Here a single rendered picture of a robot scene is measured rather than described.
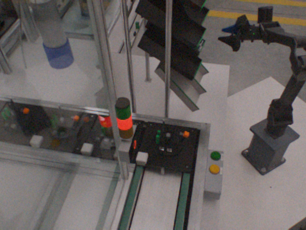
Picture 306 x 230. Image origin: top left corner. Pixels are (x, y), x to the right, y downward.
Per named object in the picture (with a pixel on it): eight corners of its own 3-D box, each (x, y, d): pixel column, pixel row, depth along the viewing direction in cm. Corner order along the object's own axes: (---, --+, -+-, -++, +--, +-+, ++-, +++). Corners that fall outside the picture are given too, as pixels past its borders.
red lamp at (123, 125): (134, 119, 102) (133, 110, 99) (130, 131, 99) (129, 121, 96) (119, 117, 103) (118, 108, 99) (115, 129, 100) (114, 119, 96)
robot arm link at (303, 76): (325, 61, 97) (316, 48, 101) (303, 64, 97) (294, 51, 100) (288, 119, 124) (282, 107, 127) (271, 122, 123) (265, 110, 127)
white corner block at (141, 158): (148, 157, 135) (148, 152, 132) (146, 166, 132) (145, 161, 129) (138, 156, 136) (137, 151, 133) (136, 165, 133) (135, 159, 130)
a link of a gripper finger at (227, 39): (234, 43, 132) (233, 31, 128) (232, 49, 130) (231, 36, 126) (218, 44, 136) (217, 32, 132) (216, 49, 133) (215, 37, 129)
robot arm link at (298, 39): (321, 68, 100) (326, 35, 96) (297, 71, 100) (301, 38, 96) (277, 52, 127) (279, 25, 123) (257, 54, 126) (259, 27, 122)
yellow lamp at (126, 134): (135, 129, 106) (134, 119, 102) (131, 140, 103) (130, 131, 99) (121, 127, 107) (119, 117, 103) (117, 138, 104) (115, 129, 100)
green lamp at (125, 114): (133, 109, 99) (131, 99, 95) (129, 121, 95) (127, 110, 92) (118, 107, 99) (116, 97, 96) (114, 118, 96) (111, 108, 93)
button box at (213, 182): (222, 158, 140) (224, 150, 135) (219, 200, 126) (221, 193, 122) (206, 155, 141) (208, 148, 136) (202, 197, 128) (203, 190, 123)
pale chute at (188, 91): (200, 94, 155) (206, 91, 152) (192, 112, 147) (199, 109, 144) (163, 54, 145) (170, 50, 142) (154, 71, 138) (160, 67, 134)
